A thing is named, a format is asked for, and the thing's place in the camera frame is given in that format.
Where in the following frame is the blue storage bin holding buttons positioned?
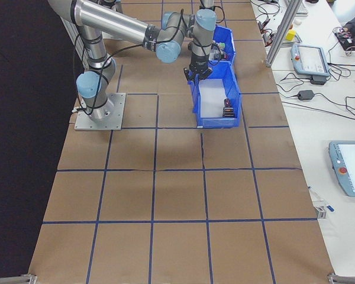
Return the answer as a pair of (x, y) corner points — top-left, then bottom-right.
(209, 24), (236, 66)

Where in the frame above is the red black push button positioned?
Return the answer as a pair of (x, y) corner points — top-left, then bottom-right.
(222, 98), (236, 119)

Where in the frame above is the black power adapter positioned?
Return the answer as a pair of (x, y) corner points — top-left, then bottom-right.
(296, 89), (316, 101)

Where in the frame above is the light blue teach pendant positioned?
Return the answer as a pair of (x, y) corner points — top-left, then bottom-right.
(290, 43), (333, 79)
(328, 140), (355, 198)

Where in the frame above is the white keyboard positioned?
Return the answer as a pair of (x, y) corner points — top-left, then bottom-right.
(295, 0), (310, 15)

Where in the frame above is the black electronics board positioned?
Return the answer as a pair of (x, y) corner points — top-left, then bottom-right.
(334, 26), (355, 57)

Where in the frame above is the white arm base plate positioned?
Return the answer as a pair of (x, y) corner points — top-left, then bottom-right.
(73, 92), (127, 131)

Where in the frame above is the black power adapter cable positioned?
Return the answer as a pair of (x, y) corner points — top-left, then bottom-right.
(276, 72), (355, 122)

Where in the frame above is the aluminium profile post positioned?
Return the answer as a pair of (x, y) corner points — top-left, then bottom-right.
(264, 0), (303, 69)

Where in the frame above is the black frame cover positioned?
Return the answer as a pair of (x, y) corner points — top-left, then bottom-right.
(0, 0), (87, 279)

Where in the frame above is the aluminium rail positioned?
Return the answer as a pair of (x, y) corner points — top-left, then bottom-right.
(0, 274), (38, 284)
(326, 272), (355, 284)

